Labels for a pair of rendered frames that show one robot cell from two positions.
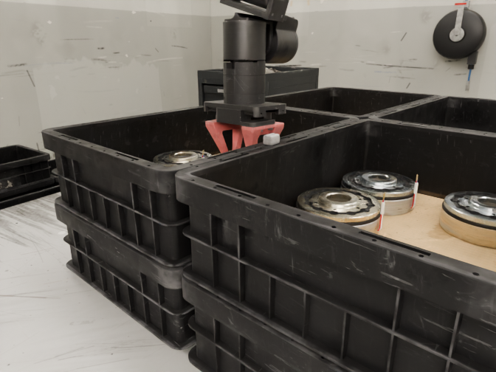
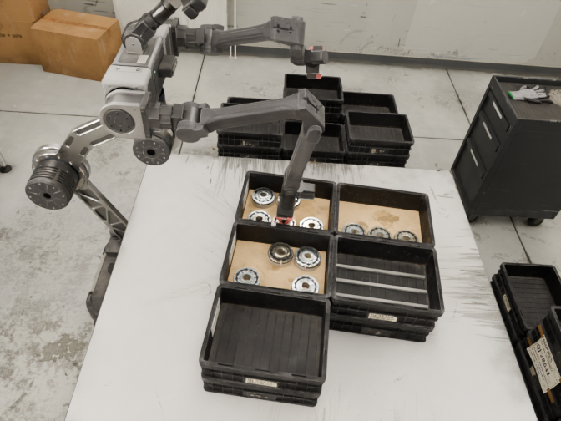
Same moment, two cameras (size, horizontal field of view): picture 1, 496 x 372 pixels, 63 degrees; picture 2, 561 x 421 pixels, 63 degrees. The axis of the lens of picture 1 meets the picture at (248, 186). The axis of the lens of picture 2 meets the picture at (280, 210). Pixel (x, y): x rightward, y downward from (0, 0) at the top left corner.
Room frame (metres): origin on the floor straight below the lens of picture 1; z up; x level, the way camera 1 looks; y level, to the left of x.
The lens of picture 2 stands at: (-0.26, -0.97, 2.30)
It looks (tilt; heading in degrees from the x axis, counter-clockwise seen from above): 47 degrees down; 51
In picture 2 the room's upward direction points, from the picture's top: 6 degrees clockwise
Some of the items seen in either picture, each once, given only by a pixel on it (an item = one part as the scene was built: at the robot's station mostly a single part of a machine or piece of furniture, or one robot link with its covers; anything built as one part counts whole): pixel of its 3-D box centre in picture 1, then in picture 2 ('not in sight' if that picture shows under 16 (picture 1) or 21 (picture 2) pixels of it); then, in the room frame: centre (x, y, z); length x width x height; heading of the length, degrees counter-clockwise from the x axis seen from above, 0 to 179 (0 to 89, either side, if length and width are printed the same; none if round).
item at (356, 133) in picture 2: not in sight; (371, 154); (1.69, 0.53, 0.37); 0.40 x 0.30 x 0.45; 144
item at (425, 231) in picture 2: (341, 125); (380, 222); (0.91, -0.21, 0.87); 0.40 x 0.30 x 0.11; 138
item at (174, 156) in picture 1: (183, 156); not in sight; (0.66, 0.11, 0.86); 0.05 x 0.05 x 0.01
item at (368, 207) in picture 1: (338, 203); (280, 252); (0.46, -0.11, 0.86); 0.10 x 0.10 x 0.01
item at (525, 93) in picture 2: not in sight; (529, 93); (2.38, 0.06, 0.88); 0.25 x 0.19 x 0.03; 144
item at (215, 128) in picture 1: (238, 139); not in sight; (0.57, 0.01, 0.92); 0.07 x 0.07 x 0.09; 47
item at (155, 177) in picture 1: (212, 131); (287, 201); (0.61, 0.06, 0.92); 0.40 x 0.30 x 0.02; 138
